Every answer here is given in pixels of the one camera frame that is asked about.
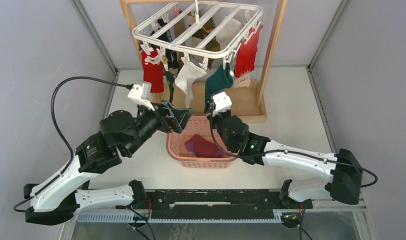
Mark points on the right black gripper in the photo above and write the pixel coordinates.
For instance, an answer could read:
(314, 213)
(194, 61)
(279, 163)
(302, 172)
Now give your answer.
(215, 117)

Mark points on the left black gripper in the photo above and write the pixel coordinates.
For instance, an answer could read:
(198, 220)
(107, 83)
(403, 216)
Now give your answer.
(180, 116)

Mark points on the orange pink purple sock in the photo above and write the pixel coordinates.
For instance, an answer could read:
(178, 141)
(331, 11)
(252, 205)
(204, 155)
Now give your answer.
(203, 148)

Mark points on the pink plastic laundry basket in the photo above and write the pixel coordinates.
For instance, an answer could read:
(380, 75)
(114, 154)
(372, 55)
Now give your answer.
(175, 146)

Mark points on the red fuzzy sock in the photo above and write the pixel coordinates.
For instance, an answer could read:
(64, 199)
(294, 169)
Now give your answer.
(246, 56)
(153, 71)

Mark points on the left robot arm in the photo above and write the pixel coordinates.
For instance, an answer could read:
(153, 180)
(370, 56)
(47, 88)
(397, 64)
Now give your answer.
(61, 197)

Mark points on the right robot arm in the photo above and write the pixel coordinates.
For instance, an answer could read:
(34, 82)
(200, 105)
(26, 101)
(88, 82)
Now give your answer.
(337, 174)

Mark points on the green dotted sock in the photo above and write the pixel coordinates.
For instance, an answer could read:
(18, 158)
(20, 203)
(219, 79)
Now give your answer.
(169, 77)

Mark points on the dark green reindeer sock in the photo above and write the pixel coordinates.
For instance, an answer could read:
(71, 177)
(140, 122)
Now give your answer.
(222, 78)

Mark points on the black patterned sock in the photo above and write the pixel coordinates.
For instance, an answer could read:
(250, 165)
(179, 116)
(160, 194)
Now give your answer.
(172, 56)

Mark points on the white cream sock back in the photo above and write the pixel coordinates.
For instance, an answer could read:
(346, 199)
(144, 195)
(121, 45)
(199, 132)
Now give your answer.
(228, 32)

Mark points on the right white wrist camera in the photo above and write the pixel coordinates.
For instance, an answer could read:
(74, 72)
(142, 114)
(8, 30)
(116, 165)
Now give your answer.
(219, 102)

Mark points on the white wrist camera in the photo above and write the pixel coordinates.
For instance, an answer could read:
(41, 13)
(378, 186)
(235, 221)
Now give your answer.
(219, 102)
(140, 94)

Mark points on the wooden hanger rack frame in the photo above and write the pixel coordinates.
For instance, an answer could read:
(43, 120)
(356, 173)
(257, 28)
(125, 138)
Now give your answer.
(249, 105)

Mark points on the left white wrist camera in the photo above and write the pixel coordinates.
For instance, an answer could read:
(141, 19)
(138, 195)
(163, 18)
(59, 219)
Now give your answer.
(140, 94)

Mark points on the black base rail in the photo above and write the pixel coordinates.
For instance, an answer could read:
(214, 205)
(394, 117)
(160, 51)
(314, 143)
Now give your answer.
(218, 205)

